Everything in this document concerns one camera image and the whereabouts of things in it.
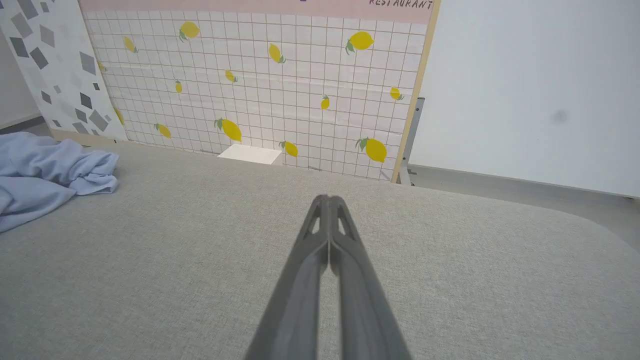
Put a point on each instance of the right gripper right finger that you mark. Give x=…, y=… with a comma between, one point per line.
x=365, y=310

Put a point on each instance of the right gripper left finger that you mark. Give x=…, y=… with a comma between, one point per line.
x=295, y=300

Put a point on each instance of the light blue white-collared polo shirt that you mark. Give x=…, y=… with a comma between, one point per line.
x=40, y=175

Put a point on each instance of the white rectangular box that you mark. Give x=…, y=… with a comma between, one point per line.
x=250, y=153

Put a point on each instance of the grey metal panel stand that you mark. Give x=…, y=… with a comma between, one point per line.
x=414, y=130

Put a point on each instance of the lemon print tile panel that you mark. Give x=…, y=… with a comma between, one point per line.
x=300, y=100

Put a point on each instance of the white grey terrazzo panel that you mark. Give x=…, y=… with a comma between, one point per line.
x=60, y=65

